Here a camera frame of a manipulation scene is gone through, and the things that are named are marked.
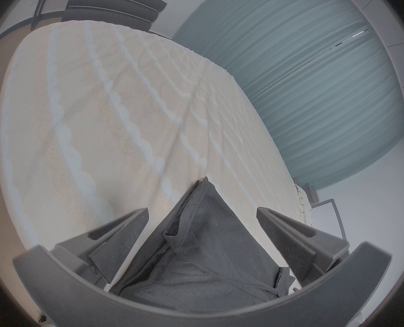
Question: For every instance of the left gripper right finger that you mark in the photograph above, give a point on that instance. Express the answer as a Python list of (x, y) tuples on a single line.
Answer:
[(297, 247)]

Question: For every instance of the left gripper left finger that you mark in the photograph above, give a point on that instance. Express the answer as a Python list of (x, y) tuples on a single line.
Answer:
[(113, 247)]

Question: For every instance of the black T-shirt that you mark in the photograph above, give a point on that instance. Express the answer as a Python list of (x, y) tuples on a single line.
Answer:
[(205, 250)]

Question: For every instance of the bed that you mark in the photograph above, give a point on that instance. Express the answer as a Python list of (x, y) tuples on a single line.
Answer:
[(103, 114)]

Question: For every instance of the white printed pillow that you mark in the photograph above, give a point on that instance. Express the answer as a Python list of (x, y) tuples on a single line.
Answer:
[(304, 206)]

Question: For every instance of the grey bedside table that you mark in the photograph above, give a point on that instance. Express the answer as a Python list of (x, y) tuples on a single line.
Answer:
[(312, 192)]

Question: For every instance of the blue-green curtain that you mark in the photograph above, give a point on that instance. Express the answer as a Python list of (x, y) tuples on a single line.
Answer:
[(341, 114), (273, 19)]

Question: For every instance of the black chest of drawers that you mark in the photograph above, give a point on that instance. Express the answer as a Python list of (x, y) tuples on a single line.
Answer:
[(113, 2)]

